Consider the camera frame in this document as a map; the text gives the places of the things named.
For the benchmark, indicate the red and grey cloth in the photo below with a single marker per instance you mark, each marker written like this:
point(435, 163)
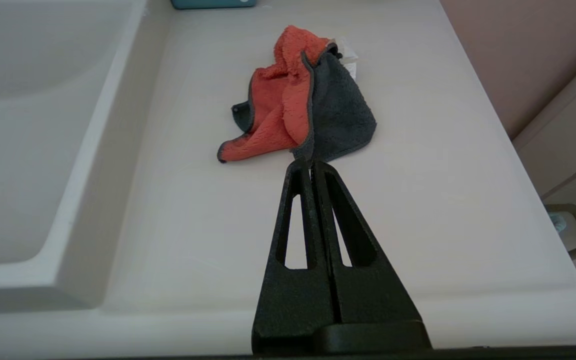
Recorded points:
point(278, 100)

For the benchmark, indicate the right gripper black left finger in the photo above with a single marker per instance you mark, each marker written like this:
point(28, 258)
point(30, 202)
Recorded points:
point(293, 300)

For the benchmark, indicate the beige sink basin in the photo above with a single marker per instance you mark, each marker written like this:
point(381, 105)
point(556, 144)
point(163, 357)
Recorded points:
point(28, 150)

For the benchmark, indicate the small blue tray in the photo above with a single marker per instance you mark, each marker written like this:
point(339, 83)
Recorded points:
point(213, 3)

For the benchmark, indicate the beige cabinet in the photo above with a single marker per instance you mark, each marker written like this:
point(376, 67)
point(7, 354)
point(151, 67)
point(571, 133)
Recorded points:
point(568, 140)

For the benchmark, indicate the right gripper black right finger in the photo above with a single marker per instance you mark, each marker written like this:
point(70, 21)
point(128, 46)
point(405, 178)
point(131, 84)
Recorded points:
point(373, 295)

